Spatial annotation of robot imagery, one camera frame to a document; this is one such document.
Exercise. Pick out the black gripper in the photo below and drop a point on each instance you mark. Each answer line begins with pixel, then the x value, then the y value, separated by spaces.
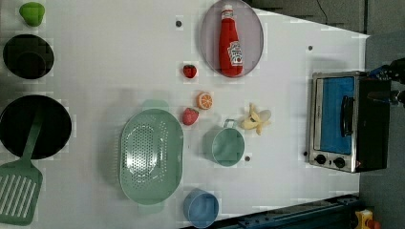
pixel 395 72

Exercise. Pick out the peeled toy banana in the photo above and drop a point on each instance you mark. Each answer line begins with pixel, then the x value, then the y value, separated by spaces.
pixel 256 120

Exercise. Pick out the silver black toaster oven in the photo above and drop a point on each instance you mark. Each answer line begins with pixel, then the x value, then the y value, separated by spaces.
pixel 348 131

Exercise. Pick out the yellow red object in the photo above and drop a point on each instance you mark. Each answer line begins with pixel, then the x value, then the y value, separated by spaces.
pixel 366 221

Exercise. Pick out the grey round plate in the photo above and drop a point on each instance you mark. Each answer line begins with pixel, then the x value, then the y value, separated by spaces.
pixel 249 29

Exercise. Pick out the red ketchup bottle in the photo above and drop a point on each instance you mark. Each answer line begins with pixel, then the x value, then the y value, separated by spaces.
pixel 230 51

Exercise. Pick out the orange slice toy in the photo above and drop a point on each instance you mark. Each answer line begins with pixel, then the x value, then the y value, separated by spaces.
pixel 204 101

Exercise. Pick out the large pink-red strawberry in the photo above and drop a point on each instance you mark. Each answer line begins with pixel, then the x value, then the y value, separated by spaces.
pixel 190 116

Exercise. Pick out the small red strawberry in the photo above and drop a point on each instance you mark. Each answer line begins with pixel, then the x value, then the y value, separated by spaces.
pixel 189 71

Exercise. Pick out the blue cup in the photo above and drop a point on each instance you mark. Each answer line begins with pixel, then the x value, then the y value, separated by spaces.
pixel 200 208

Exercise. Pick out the green perforated colander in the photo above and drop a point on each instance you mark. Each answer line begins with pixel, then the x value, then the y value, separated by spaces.
pixel 150 165

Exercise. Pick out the small black bowl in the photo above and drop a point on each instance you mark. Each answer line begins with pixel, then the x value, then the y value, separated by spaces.
pixel 28 56

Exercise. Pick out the green toy pepper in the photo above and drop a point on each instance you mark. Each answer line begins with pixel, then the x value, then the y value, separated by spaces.
pixel 32 13

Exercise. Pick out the large black bowl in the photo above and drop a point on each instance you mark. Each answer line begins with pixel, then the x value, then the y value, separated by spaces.
pixel 16 122

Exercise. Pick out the green slotted spatula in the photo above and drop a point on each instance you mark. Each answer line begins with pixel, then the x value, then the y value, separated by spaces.
pixel 21 182

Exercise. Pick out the blue metal frame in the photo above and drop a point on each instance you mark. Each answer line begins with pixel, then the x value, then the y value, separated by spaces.
pixel 330 213

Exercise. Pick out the green cup with handle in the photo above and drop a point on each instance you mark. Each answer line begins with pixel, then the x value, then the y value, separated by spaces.
pixel 224 145

